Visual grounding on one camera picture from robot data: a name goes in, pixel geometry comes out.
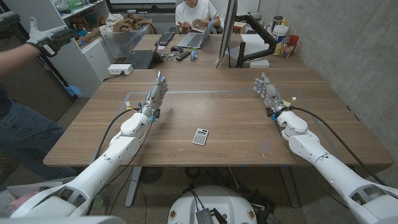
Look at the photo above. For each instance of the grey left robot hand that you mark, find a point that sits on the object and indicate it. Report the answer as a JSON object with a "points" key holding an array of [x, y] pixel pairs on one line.
{"points": [[155, 93]]}

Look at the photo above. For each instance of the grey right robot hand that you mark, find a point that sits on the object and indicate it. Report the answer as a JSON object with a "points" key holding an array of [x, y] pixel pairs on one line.
{"points": [[270, 93]]}

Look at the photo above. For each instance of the white and black gloved hand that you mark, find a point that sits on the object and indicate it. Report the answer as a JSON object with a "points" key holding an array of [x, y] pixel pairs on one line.
{"points": [[46, 39]]}

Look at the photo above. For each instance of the dark gloved hand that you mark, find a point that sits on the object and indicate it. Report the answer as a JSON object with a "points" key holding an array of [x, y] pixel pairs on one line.
{"points": [[7, 23]]}

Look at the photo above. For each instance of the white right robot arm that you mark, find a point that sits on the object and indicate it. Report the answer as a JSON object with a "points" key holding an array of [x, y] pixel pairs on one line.
{"points": [[335, 174]]}

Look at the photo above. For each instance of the bare operator forearm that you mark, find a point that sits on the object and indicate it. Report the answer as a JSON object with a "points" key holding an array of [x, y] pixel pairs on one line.
{"points": [[15, 59]]}

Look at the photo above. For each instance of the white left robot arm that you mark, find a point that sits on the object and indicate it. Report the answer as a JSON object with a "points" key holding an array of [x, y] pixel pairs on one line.
{"points": [[102, 168]]}

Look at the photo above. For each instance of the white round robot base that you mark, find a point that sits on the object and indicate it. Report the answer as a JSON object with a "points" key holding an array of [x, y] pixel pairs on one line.
{"points": [[214, 199]]}

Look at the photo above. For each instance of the white pocket calculator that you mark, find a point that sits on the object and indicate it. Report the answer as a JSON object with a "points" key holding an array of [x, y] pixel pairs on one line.
{"points": [[200, 137]]}

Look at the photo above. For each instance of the flat white box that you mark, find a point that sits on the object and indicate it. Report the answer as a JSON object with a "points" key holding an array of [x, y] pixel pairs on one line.
{"points": [[259, 63]]}

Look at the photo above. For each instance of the wide black keyboard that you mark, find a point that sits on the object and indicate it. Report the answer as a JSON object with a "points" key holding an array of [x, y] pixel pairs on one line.
{"points": [[141, 59]]}

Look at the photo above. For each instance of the small metal keys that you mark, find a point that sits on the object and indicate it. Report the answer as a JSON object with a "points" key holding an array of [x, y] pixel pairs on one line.
{"points": [[168, 56]]}

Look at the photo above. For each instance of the white power strip box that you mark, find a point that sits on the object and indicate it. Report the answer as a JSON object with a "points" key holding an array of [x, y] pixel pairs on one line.
{"points": [[119, 69]]}

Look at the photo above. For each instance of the white storage cabinet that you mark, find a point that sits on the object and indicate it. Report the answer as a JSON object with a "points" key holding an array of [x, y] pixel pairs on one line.
{"points": [[81, 65]]}

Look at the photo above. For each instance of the cardboard box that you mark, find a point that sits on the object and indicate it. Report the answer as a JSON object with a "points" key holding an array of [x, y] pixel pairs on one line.
{"points": [[90, 36]]}

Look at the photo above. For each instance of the pink sticky note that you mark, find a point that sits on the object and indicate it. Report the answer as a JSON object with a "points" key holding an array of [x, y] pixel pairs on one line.
{"points": [[160, 47]]}

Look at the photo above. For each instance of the clear cup with items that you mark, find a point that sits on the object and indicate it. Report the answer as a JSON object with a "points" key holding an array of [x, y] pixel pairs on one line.
{"points": [[287, 50]]}

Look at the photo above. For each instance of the black remote control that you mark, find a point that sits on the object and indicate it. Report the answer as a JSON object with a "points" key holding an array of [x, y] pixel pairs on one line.
{"points": [[183, 56]]}

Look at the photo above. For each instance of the black computer mouse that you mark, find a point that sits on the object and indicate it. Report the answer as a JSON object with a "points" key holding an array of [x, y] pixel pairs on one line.
{"points": [[177, 49]]}

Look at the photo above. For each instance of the white paper sheet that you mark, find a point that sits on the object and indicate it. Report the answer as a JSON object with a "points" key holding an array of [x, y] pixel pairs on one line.
{"points": [[253, 43]]}

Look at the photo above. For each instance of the small blue figurine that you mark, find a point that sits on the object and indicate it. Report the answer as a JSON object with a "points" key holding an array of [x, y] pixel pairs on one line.
{"points": [[193, 54]]}

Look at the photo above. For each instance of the narrow black keyboard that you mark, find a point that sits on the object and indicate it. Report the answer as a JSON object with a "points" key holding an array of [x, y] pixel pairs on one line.
{"points": [[164, 38]]}

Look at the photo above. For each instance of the red cup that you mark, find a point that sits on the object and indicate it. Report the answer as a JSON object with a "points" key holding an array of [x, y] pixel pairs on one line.
{"points": [[293, 40]]}

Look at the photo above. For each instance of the white plastic tub container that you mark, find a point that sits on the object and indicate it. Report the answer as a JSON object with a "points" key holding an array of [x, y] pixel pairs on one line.
{"points": [[280, 32]]}

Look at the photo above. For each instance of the white cloth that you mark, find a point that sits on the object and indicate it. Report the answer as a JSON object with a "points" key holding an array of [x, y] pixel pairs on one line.
{"points": [[109, 25]]}

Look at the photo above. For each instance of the silver laptop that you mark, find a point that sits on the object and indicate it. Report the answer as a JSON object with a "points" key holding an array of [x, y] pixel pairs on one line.
{"points": [[194, 40]]}

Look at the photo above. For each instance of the dark lidded jar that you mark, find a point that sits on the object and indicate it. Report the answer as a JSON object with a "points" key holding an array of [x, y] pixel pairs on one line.
{"points": [[276, 22]]}

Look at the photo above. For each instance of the yellow bottle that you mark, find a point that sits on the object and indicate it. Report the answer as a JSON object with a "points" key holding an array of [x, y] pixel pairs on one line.
{"points": [[284, 22]]}

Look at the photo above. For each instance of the red box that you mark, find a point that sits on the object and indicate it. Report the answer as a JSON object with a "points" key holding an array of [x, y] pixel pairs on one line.
{"points": [[239, 28]]}

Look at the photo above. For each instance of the brown jacket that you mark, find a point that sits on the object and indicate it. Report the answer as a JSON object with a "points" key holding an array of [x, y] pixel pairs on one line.
{"points": [[133, 23]]}

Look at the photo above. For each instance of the computer monitor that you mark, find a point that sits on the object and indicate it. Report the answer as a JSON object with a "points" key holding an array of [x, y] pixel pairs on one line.
{"points": [[228, 28]]}

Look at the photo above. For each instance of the open book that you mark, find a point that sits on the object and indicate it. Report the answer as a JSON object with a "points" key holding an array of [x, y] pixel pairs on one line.
{"points": [[197, 25]]}

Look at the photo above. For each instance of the black round fan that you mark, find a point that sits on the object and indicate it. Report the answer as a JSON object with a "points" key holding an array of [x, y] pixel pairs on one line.
{"points": [[150, 174]]}

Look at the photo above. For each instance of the black framed board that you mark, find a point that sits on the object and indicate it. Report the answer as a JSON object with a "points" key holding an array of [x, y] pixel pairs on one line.
{"points": [[140, 7]]}

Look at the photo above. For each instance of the seated person in white shirt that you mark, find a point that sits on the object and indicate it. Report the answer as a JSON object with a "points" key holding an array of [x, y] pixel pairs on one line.
{"points": [[196, 11]]}

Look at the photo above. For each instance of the grey metal table leg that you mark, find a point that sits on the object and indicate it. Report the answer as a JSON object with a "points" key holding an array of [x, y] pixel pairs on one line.
{"points": [[133, 186], [290, 189]]}

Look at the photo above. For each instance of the standing person in jeans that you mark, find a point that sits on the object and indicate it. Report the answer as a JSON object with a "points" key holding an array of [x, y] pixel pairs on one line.
{"points": [[25, 133]]}

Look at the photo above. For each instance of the clear bin with packets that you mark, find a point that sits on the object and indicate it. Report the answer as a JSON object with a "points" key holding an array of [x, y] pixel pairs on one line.
{"points": [[101, 202]]}

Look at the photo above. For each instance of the grey metal box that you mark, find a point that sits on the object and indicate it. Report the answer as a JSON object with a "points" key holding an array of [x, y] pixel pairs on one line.
{"points": [[203, 217]]}

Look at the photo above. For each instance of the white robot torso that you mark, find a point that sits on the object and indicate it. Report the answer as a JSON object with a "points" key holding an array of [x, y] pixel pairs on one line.
{"points": [[62, 220]]}

